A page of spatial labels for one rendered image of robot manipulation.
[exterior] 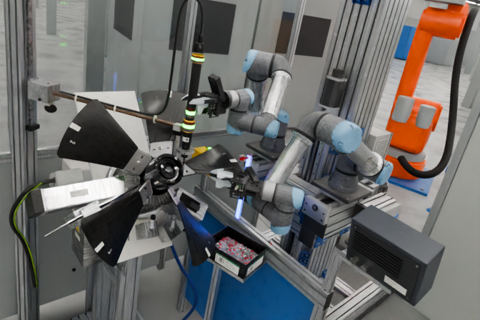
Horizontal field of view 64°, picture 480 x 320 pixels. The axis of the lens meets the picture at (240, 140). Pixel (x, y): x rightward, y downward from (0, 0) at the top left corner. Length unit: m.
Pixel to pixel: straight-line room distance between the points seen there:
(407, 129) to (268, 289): 3.66
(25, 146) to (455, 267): 2.58
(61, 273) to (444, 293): 2.41
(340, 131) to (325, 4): 4.48
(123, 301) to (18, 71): 1.05
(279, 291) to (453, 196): 1.45
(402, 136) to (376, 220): 3.87
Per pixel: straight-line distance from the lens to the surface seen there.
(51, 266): 2.42
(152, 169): 1.37
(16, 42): 1.72
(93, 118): 1.37
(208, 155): 1.61
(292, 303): 1.76
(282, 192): 1.42
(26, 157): 1.86
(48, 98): 1.68
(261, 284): 1.87
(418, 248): 1.29
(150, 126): 1.53
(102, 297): 2.14
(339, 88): 2.04
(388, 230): 1.32
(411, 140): 5.17
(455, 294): 3.03
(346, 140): 1.47
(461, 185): 2.78
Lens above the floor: 1.84
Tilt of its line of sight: 21 degrees down
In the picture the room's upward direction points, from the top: 11 degrees clockwise
